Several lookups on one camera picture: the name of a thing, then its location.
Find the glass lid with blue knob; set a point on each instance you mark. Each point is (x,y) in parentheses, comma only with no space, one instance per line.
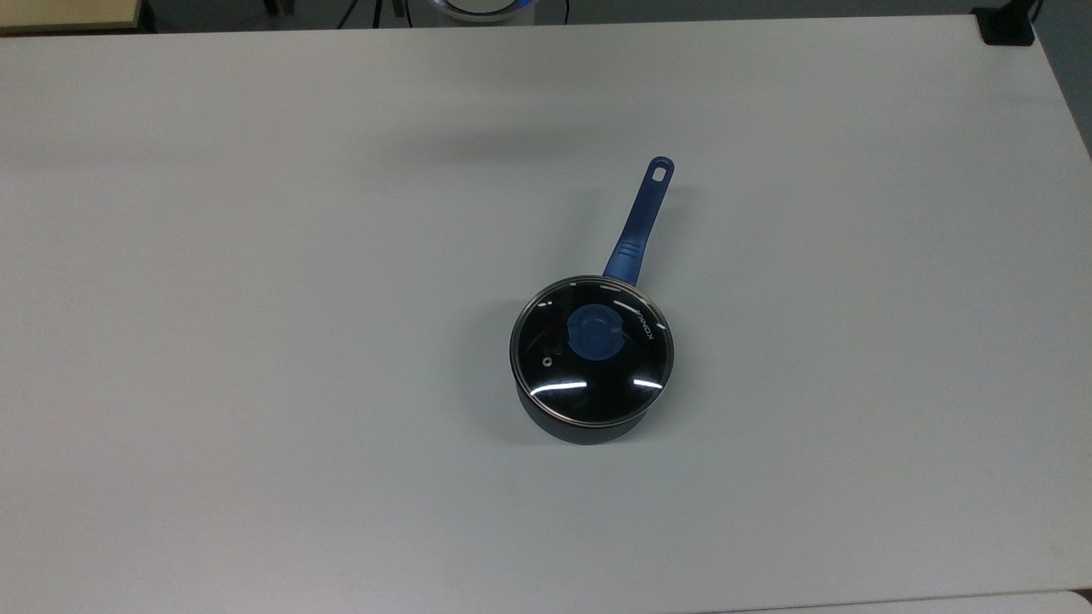
(597,334)

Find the light wooden table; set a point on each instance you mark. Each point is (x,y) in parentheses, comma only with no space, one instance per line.
(68,13)

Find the black table clamp mount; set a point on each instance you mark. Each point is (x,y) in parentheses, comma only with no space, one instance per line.
(1007,27)

